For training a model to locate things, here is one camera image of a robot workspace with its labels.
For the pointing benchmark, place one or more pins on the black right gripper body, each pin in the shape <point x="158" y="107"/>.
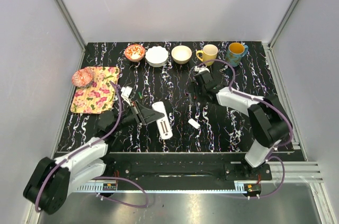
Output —
<point x="198" y="91"/>

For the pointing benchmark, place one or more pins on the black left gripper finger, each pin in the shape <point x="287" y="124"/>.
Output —
<point x="143" y="109"/>
<point x="152" y="116"/>

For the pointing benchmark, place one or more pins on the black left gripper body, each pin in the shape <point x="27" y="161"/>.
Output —
<point x="133" y="115"/>

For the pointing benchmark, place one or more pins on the white remote control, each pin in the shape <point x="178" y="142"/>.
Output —
<point x="163" y="123"/>

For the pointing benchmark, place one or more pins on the white battery cover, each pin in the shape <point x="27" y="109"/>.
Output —
<point x="194" y="123"/>

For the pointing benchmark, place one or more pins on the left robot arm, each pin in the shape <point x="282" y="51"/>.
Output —
<point x="53" y="180"/>

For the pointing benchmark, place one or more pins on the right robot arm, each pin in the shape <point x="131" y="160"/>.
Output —
<point x="269" y="121"/>

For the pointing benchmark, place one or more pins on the yellow mug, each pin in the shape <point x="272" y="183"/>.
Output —
<point x="207" y="54"/>

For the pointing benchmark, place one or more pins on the cream round bowl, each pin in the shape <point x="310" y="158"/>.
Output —
<point x="181" y="54"/>

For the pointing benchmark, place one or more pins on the floral rectangular tray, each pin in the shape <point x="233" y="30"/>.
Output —
<point x="99" y="95"/>

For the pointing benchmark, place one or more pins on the blue butterfly mug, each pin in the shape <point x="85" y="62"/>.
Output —
<point x="236" y="51"/>

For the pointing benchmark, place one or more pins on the white scalloped bowl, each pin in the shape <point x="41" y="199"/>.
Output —
<point x="156" y="56"/>

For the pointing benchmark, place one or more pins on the red patterned small bowl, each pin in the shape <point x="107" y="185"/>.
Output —
<point x="134" y="52"/>

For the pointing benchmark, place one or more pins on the pink patterned bowl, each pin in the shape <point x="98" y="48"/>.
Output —
<point x="83" y="77"/>

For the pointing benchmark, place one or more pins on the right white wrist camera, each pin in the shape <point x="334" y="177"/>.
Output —
<point x="200" y="70"/>

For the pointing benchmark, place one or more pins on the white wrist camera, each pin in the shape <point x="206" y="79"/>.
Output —
<point x="200" y="70"/>
<point x="126" y="92"/>

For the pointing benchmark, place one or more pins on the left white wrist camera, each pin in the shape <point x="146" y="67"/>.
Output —
<point x="126" y="92"/>

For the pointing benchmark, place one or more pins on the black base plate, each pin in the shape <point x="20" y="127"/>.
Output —
<point x="185" y="172"/>

